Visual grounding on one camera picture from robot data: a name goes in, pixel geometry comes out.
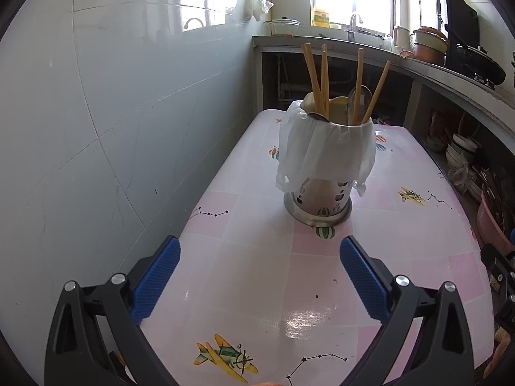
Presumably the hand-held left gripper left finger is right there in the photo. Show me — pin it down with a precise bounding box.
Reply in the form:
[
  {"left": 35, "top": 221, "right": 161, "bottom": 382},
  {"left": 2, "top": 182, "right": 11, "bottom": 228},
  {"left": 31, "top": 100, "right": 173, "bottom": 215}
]
[{"left": 44, "top": 235, "right": 182, "bottom": 386}]

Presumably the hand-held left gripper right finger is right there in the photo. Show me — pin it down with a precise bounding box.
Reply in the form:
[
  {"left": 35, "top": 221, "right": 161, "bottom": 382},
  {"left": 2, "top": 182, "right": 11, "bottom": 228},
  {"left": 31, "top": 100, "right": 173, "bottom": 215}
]
[{"left": 339, "top": 235, "right": 475, "bottom": 386}]

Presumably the perforated metal utensil holder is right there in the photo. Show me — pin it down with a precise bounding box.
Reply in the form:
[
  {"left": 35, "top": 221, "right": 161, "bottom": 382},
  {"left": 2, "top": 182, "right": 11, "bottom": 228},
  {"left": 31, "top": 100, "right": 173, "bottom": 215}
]
[{"left": 283, "top": 177, "right": 353, "bottom": 226}]

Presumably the white plastic bag liner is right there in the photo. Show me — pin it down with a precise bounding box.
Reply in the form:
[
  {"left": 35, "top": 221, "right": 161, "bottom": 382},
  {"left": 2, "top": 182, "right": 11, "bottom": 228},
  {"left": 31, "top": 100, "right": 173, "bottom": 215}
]
[{"left": 275, "top": 100, "right": 377, "bottom": 198}]

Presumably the yellowish ceramic spoon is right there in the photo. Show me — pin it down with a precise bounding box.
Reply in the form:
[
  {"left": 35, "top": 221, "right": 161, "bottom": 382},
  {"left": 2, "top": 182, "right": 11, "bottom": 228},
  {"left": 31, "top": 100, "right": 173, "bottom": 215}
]
[{"left": 328, "top": 96, "right": 349, "bottom": 124}]

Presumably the off-white ceramic spoon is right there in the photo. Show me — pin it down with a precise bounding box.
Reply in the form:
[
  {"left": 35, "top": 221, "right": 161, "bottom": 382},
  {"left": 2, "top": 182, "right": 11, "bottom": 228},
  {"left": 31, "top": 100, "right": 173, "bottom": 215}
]
[{"left": 303, "top": 92, "right": 323, "bottom": 114}]

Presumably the pink plastic basin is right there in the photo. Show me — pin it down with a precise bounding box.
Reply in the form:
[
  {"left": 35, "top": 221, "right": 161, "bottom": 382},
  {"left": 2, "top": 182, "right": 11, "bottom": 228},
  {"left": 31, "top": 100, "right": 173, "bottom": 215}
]
[{"left": 476, "top": 199, "right": 515, "bottom": 255}]

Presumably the pink patterned tablecloth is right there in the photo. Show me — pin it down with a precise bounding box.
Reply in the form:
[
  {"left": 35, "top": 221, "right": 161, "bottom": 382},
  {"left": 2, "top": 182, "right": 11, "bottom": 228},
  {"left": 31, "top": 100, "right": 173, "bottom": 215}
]
[{"left": 137, "top": 108, "right": 496, "bottom": 386}]

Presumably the stack of white bowls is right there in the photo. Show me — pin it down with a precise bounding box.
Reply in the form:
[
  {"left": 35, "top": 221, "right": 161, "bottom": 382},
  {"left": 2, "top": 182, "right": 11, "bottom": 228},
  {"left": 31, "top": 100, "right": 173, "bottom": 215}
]
[{"left": 446, "top": 133, "right": 482, "bottom": 170}]

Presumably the black wok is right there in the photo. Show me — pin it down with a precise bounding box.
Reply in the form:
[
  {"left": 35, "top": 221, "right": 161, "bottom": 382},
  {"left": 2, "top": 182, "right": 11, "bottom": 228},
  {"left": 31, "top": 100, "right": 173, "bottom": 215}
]
[{"left": 445, "top": 24, "right": 507, "bottom": 88}]

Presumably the concrete kitchen counter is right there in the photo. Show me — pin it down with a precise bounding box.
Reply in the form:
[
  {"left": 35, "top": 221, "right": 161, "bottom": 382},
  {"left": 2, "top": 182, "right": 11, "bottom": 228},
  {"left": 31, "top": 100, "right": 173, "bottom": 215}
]
[{"left": 253, "top": 35, "right": 515, "bottom": 118}]

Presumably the brown clay pot stack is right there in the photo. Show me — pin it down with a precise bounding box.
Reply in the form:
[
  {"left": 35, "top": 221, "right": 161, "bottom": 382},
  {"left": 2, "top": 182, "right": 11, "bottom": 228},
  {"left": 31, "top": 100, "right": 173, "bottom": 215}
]
[{"left": 412, "top": 27, "right": 450, "bottom": 65}]

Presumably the white jug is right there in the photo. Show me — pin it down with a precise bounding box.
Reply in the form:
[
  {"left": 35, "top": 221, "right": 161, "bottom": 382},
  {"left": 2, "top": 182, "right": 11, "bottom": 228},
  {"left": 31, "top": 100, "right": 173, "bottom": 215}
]
[{"left": 393, "top": 26, "right": 411, "bottom": 51}]

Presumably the metal sink faucet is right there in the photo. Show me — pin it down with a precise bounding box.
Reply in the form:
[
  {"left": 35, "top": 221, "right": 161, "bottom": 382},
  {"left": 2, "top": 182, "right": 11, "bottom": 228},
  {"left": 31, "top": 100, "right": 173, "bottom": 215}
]
[{"left": 348, "top": 13, "right": 363, "bottom": 43}]

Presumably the white pot with lid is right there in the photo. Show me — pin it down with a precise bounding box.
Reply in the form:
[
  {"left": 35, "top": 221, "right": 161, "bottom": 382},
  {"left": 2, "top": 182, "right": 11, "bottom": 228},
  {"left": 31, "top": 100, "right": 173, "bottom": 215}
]
[{"left": 268, "top": 17, "right": 301, "bottom": 36}]

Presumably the yellow oil bottle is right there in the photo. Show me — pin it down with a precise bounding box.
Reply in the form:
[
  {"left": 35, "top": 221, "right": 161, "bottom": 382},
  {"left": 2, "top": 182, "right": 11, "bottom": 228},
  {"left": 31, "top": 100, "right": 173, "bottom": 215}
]
[{"left": 313, "top": 6, "right": 332, "bottom": 27}]

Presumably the hanging clear plastic bag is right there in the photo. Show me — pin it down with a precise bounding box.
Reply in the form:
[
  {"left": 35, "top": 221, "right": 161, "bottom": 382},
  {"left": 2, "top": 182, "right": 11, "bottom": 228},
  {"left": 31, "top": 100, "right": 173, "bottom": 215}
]
[{"left": 237, "top": 0, "right": 275, "bottom": 23}]

